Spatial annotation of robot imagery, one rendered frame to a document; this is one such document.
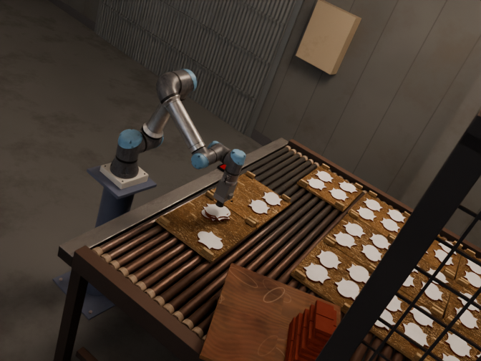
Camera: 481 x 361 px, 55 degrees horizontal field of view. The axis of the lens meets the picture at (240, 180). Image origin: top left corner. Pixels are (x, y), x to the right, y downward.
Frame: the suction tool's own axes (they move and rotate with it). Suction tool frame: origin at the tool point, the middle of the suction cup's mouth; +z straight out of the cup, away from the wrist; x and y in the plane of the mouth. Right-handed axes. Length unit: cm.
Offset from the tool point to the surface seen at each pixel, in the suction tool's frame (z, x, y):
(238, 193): 7.4, 3.8, 30.7
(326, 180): 6, -26, 102
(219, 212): 3.5, -1.7, -0.6
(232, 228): 7.4, -11.3, -0.5
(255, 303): -3, -48, -47
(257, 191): 7.4, -2.3, 43.0
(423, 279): 7, -106, 58
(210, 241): 6.5, -10.1, -19.9
